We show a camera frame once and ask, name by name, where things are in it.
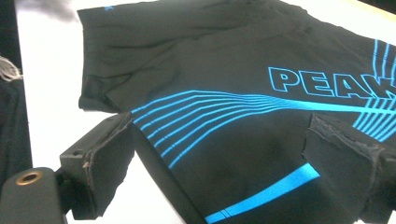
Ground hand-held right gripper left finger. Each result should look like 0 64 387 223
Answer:
59 111 136 220

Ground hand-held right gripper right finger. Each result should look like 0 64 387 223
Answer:
302 113 396 224

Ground black T-shirt with blue print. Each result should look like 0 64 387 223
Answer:
77 0 396 224

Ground dark cloth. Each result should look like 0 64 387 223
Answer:
0 77 34 190

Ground pale frayed cloth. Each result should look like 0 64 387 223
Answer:
0 55 23 82

